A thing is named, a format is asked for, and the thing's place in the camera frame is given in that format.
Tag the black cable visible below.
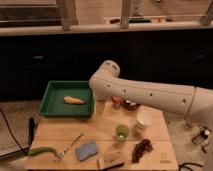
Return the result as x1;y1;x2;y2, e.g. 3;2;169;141
0;108;29;158

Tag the blue sponge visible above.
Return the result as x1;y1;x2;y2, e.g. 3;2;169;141
75;141;99;161

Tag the brown dried food pile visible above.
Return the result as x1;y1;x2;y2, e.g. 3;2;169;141
132;139;153;163

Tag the green plastic tray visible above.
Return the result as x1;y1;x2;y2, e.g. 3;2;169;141
40;81;94;118

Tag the spice bottle rack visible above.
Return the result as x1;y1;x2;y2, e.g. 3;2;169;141
191;127;211;153

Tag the orange ball on glass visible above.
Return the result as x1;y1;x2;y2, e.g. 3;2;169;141
112;96;122;109

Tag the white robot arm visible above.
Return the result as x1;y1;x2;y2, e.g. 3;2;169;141
89;60;213;132

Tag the silver fork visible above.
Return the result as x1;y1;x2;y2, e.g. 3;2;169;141
55;132;84;162

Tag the white window railing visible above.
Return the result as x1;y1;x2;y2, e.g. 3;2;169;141
0;0;213;36

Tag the dark brown bowl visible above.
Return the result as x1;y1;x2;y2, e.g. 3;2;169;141
122;100;140;111

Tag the green cup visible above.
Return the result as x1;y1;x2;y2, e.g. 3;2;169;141
115;124;129;141

